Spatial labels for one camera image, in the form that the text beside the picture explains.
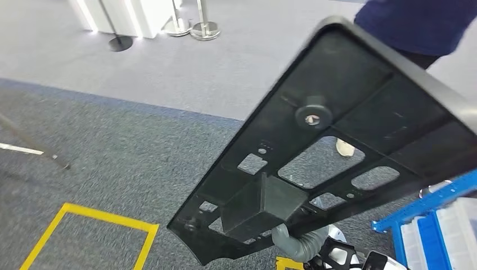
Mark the blue steel shelf rack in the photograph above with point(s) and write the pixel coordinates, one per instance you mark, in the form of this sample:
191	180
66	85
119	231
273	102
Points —
410	208

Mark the white display counter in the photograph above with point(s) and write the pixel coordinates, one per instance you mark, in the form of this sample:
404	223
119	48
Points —
149	18

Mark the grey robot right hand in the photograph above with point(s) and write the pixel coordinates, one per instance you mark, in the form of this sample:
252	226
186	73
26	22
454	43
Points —
281	235

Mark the chrome stanchion post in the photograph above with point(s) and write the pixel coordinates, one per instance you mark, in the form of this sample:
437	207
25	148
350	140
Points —
179	28
205	30

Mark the black round-base pole stand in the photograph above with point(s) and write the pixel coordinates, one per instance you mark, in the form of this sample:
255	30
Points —
120	43

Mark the steel frame side table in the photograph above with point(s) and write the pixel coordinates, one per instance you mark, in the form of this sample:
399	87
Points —
33	142

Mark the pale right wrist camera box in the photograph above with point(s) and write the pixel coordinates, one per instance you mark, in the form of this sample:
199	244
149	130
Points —
376	262

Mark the white plastic storage bin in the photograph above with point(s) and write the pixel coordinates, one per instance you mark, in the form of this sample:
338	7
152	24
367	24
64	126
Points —
458	234
411	246

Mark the person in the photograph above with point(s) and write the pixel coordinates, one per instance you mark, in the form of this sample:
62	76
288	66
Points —
410	26

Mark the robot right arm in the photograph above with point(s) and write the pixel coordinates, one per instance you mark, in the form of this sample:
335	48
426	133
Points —
305	244

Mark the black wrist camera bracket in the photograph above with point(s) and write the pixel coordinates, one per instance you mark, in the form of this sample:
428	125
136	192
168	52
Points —
320	246

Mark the black plastic plate holder part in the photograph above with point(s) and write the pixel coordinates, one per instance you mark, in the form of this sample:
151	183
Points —
354	74

